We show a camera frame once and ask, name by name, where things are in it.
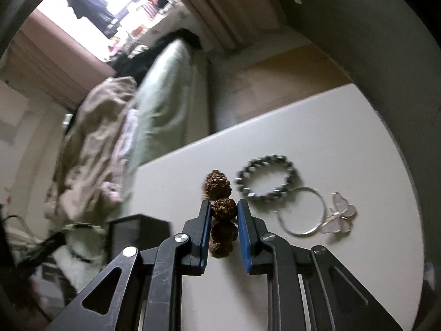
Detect black jewelry box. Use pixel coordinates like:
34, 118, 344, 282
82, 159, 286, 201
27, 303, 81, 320
105, 214, 170, 263

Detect brown rudraksha bead bracelet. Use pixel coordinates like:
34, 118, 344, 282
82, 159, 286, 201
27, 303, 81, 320
202, 169, 240, 259

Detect white butterfly pendant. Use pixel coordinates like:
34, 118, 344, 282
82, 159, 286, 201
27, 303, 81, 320
321, 192, 357, 235

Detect beige blanket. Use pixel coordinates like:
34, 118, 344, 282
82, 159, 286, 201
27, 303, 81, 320
44, 77, 138, 226

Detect green bed mattress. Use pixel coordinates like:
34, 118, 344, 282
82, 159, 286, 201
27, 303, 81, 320
123, 38, 209, 198

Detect cardboard sheet on floor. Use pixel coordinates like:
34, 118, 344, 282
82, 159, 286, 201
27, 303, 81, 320
225, 44, 351, 122

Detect black clothes on bed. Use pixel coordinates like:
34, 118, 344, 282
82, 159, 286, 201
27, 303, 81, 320
113, 28, 202, 87

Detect beige curtain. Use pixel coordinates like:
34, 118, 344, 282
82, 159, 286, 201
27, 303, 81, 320
181, 0, 286, 52

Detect cluttered window desk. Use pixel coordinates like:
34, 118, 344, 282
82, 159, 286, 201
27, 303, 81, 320
104, 0, 190, 62

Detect hanging black garment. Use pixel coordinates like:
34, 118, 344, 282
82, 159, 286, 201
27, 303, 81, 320
66, 0, 115, 38

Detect dark green bead bracelet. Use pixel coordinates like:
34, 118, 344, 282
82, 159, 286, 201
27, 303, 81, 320
235, 154, 301, 201

